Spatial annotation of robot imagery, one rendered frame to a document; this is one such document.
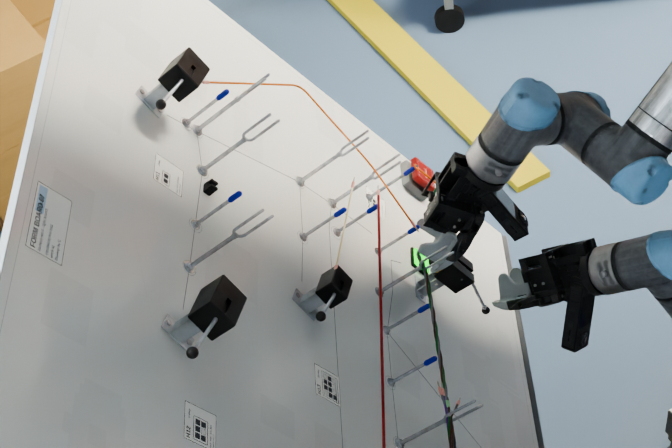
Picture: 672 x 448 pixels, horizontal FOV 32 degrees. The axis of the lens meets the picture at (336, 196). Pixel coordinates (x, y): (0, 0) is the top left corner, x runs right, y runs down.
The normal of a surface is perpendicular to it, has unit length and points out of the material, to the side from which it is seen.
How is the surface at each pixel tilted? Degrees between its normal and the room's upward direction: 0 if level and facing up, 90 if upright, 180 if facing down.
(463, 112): 0
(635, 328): 0
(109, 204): 54
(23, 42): 0
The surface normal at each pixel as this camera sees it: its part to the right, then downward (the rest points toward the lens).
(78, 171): 0.73, -0.49
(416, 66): -0.11, -0.69
